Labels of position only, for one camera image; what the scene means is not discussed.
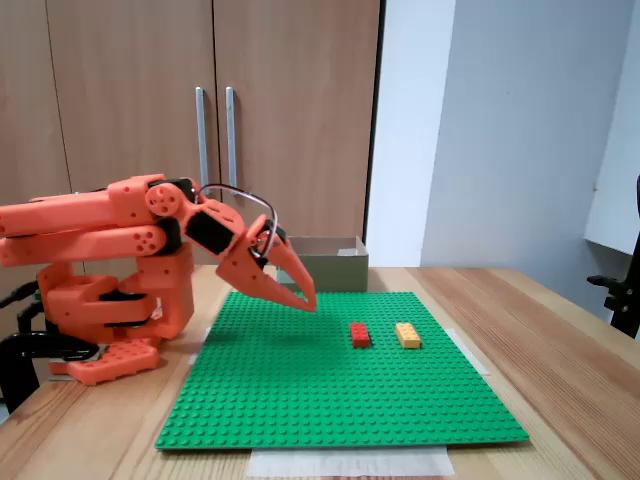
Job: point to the yellow lego brick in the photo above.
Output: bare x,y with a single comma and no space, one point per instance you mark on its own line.
408,336

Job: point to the green lego baseplate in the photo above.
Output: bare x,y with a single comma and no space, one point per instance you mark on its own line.
300,390

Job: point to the white board panel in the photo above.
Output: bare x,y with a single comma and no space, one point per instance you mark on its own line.
620,200

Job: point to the open cardboard box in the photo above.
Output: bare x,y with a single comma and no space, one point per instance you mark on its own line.
340,272

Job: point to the black chair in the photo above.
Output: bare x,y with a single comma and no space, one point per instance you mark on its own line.
622,305

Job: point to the brown wooden cabinet door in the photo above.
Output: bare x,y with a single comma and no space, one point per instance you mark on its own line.
300,50
25,100
100,50

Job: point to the masking tape strip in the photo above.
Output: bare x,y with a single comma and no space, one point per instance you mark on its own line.
472,355
350,462
200,350

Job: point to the black table clamp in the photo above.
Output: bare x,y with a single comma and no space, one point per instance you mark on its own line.
15,370

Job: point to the red lego brick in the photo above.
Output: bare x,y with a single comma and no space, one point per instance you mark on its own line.
360,336

